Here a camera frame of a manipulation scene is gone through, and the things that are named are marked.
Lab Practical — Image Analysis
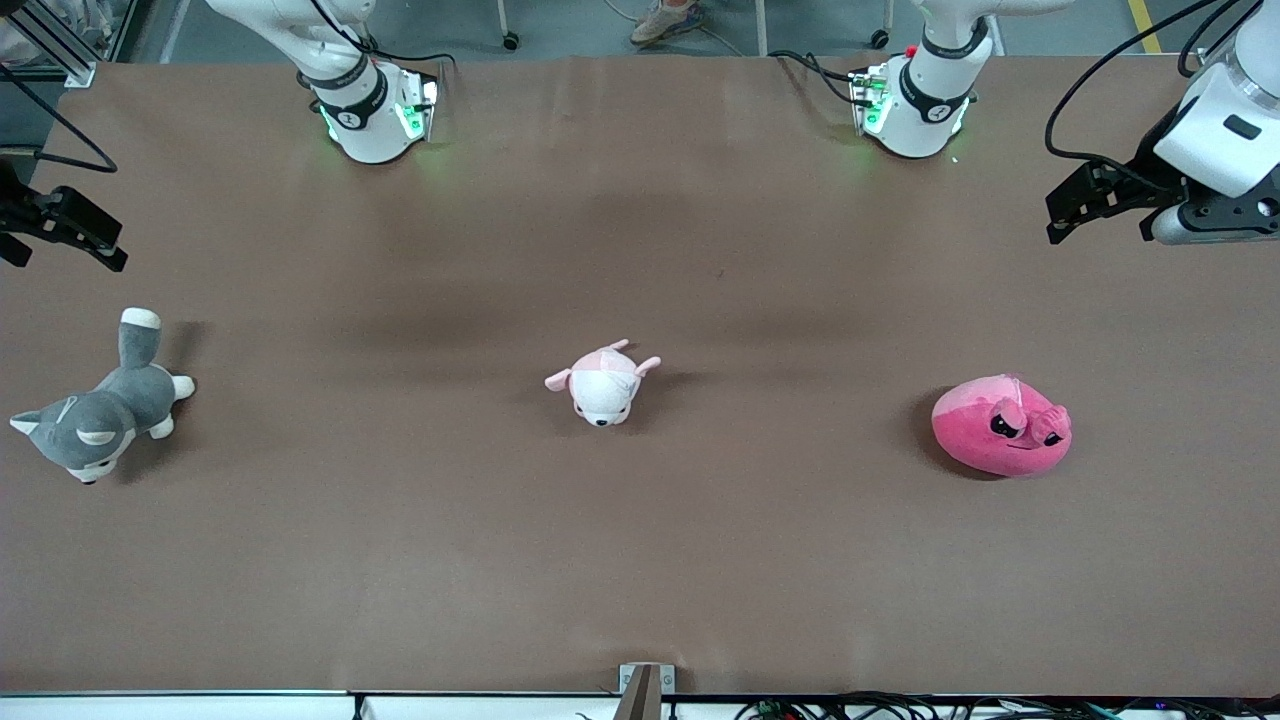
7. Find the round pink plush toy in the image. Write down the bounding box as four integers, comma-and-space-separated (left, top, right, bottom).
931, 374, 1073, 479

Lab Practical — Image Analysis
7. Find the left arm base connector panel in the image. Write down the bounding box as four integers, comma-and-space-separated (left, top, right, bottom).
848, 62, 893, 137

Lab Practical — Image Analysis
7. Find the right arm base connector panel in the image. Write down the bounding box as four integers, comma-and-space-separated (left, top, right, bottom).
394, 68, 442, 142

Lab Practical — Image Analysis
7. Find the grey white husky plush toy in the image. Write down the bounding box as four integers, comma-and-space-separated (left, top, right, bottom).
10, 307, 196, 486

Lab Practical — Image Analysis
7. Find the small white pink plush toy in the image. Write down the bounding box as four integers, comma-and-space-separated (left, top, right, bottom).
545, 339, 662, 428

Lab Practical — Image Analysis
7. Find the person's sneaker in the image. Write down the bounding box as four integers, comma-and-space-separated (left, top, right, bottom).
630, 0, 704, 46

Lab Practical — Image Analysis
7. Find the white table border panel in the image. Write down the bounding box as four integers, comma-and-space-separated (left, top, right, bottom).
0, 690, 741, 720

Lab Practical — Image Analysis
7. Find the long black left arm cable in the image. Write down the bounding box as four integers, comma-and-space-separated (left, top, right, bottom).
1044, 0, 1226, 191

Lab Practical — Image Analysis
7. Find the short black left arm cable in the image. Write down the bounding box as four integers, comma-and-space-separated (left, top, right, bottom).
1177, 0, 1247, 79

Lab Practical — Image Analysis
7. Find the aluminium frame profile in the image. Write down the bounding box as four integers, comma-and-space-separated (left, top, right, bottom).
0, 0, 99, 89

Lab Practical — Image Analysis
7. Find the black left arm base cable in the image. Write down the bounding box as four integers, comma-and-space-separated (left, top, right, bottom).
768, 48, 873, 107

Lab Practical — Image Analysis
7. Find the black arm base cable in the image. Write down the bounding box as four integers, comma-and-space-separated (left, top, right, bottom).
768, 48, 873, 107
300, 0, 461, 79

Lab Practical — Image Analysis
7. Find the black right arm base cable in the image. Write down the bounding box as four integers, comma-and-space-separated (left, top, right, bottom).
300, 0, 461, 79

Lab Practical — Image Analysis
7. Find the tangled cable bundle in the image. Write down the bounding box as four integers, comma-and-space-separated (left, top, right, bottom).
735, 690, 1280, 720

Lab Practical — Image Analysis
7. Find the aluminium camera post with bracket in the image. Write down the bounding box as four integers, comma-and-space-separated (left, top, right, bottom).
613, 663, 676, 720

